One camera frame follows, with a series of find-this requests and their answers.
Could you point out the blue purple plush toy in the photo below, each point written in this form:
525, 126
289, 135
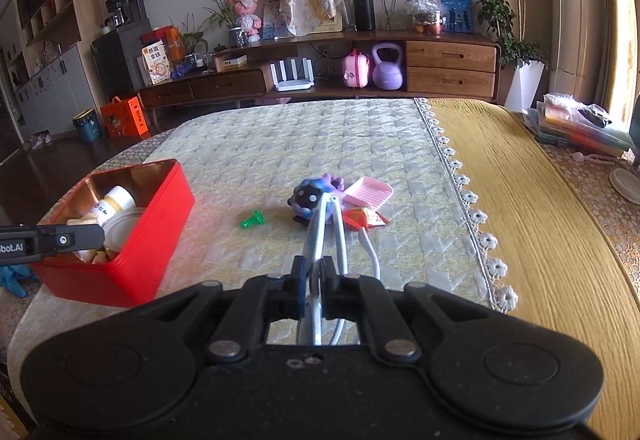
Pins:
307, 195

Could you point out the black speaker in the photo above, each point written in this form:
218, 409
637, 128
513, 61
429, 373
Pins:
364, 14

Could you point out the blue picture card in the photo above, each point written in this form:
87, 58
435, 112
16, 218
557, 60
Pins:
459, 12

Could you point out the white round stand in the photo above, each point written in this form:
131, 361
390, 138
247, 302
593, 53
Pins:
627, 185

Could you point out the yellow curtain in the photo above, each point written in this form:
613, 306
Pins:
622, 19

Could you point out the beige patterned tablecloth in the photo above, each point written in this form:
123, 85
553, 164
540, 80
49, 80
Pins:
585, 200

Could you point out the orange gift box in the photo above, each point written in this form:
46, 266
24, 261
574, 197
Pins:
125, 117

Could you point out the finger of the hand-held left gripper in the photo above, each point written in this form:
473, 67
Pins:
75, 240

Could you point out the wooden cabinet drawer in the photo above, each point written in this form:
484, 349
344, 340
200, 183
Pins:
450, 55
450, 82

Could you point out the blue cloth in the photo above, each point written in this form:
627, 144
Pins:
15, 279

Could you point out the green plastic toy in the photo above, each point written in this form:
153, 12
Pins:
251, 220

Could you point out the plastic bag of fruit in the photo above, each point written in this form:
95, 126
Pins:
425, 14

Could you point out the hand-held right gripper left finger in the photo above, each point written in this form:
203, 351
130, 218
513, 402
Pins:
298, 285

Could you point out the white router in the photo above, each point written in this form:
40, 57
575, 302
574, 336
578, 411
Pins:
292, 82

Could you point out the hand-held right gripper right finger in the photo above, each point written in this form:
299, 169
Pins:
327, 285

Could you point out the small white box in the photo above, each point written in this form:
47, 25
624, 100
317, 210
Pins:
232, 62

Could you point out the purple kettlebell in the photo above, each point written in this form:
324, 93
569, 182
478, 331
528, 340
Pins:
386, 72

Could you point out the white planter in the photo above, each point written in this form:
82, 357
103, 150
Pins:
525, 87

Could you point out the red tin box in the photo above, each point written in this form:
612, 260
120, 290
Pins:
150, 230

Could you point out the white pill bottle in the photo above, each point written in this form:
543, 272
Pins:
119, 200

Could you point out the wooden TV cabinet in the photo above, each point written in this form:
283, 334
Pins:
225, 84

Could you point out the pink toy suitcase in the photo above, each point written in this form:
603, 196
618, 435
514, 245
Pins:
356, 70

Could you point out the black fridge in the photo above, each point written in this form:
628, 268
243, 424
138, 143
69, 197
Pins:
117, 64

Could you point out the plant in patterned pot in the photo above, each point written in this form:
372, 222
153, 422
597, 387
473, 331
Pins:
235, 37

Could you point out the pink doll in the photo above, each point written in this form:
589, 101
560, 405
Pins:
247, 17

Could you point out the teal bin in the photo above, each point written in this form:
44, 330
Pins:
89, 125

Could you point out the red snack packet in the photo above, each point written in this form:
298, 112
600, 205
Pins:
365, 218

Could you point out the black coffee machine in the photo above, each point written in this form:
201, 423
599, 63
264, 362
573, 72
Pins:
127, 9

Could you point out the white frame sunglasses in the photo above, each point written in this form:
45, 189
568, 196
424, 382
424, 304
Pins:
312, 240

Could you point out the yellow cloth with lace edge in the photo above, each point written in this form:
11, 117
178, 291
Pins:
525, 230

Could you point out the cream quilted blanket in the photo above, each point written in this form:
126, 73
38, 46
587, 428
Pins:
300, 134

